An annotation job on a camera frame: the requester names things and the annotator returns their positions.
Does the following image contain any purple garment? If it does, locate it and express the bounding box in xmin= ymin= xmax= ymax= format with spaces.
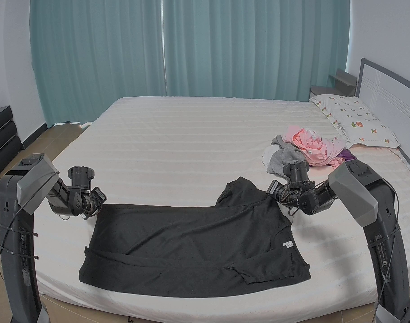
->
xmin=338 ymin=148 xmax=357 ymax=163

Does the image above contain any white garment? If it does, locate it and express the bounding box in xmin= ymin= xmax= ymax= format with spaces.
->
xmin=261 ymin=145 xmax=279 ymax=167

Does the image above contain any blue-green curtain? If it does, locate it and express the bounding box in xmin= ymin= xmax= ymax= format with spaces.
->
xmin=30 ymin=0 xmax=167 ymax=129
xmin=161 ymin=0 xmax=352 ymax=102

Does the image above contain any grey bedside table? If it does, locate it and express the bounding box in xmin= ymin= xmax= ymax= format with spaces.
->
xmin=310 ymin=69 xmax=358 ymax=97

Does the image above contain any grey garment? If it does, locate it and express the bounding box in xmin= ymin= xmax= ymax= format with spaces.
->
xmin=266 ymin=135 xmax=310 ymax=176

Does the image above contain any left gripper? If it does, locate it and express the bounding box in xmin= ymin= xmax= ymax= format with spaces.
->
xmin=88 ymin=187 xmax=108 ymax=215

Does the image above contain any black chest of drawers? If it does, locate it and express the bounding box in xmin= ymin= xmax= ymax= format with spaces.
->
xmin=0 ymin=106 xmax=24 ymax=184

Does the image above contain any pink garment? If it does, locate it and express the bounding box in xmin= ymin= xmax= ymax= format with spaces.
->
xmin=280 ymin=124 xmax=347 ymax=167

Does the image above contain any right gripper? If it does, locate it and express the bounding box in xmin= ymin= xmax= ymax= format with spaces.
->
xmin=265 ymin=180 xmax=288 ymax=204

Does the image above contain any bed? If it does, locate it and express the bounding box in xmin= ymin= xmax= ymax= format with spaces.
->
xmin=33 ymin=57 xmax=410 ymax=317

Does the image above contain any white printed pillow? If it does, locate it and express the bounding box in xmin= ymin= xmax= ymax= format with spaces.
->
xmin=309 ymin=94 xmax=401 ymax=148

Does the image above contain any black T-shirt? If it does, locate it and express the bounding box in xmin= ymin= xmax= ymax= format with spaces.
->
xmin=79 ymin=176 xmax=312 ymax=299

